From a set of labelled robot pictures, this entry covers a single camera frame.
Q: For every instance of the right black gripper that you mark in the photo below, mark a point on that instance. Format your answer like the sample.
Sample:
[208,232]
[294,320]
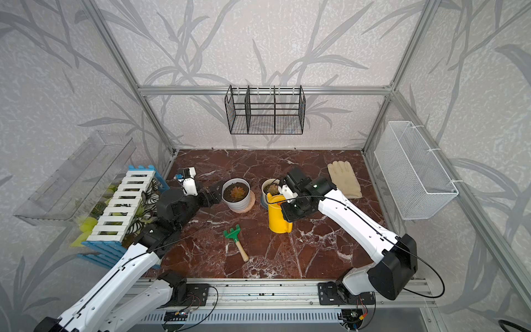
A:
[287,216]

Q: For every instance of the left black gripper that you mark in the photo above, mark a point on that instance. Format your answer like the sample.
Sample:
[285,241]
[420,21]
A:
[215,197]

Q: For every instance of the yellow plastic watering can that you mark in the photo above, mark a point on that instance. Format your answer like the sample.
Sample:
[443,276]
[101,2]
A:
[277,222]

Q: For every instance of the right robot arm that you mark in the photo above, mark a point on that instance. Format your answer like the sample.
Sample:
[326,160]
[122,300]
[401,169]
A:
[393,258]

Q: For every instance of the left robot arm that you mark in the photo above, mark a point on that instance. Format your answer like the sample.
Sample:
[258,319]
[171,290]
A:
[98,309]

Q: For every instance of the white pot orange succulent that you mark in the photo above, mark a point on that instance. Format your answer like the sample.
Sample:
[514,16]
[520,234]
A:
[235,190]

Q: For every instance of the cream pot pink succulent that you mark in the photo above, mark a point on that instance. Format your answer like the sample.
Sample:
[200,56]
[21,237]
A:
[270,186]

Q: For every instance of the cream gardening glove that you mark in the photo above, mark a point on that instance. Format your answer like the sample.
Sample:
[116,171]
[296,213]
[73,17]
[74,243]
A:
[342,175]

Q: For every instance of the pink saucer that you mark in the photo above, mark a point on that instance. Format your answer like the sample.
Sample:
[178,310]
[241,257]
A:
[244,205]

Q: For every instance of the artificial leafy plants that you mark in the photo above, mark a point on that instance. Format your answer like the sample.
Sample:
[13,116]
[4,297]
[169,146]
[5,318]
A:
[121,213]

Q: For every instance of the white and blue picket crate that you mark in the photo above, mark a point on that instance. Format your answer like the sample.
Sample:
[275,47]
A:
[106,254]

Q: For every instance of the white mesh basket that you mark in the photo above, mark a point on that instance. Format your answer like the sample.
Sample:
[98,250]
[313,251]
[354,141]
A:
[417,181]

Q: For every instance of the clear acrylic shelf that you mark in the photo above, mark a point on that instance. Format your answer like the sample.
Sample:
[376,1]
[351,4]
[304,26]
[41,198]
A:
[79,183]

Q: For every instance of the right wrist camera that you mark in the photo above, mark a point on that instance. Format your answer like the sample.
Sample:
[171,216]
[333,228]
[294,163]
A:
[287,193]

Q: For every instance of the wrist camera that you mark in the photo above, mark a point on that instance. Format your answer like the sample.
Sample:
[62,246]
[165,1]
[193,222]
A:
[186,179]
[287,193]

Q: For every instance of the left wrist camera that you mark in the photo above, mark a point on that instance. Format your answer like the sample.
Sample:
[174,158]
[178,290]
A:
[186,179]

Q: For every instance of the green toy rake wooden handle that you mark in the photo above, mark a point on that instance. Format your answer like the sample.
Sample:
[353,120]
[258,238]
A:
[233,234]

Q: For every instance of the black wire basket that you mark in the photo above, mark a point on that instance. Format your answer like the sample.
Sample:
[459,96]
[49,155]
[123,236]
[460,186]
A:
[265,111]

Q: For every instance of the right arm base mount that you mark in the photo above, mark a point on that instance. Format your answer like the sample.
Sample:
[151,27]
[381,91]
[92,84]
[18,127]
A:
[334,294]

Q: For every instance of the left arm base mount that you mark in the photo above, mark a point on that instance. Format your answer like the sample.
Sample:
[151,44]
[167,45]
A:
[189,295]

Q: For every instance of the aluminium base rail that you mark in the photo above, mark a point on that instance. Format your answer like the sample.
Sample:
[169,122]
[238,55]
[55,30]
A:
[293,293]

